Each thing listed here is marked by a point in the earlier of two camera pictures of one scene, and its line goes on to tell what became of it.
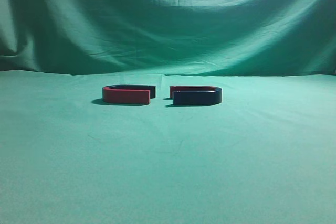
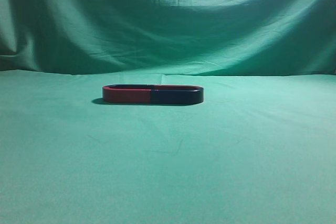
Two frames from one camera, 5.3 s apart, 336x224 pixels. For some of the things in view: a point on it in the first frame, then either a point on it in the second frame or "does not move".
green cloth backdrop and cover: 265,154 does not move
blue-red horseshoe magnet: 196,95 -> 176,94
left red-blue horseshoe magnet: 130,94 does not move
